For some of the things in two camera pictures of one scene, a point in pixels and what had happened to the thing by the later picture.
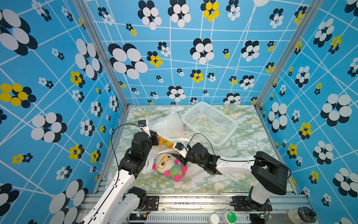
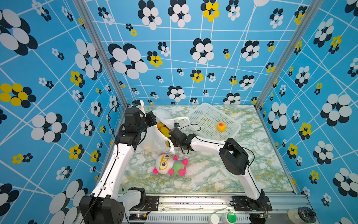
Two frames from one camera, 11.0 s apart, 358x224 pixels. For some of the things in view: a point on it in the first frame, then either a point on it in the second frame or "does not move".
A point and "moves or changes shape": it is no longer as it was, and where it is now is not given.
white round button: (214, 219) does not move
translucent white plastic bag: (171, 127) moves or changes shape
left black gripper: (153, 138) -> (151, 118)
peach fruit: (161, 140) -> (221, 126)
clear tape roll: (302, 215) does not move
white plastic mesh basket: (213, 124) does not move
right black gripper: (181, 159) -> (173, 142)
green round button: (231, 217) does not move
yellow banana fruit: (168, 143) moves or changes shape
